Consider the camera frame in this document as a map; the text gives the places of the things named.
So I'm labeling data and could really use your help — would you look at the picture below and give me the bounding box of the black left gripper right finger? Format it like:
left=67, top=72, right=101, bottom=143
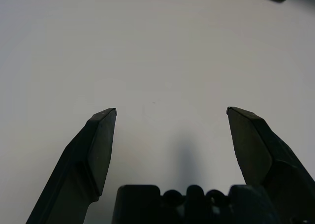
left=226, top=106, right=315, bottom=224

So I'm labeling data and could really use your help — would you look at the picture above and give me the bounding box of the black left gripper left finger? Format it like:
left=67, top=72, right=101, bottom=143
left=26, top=107, right=117, bottom=224

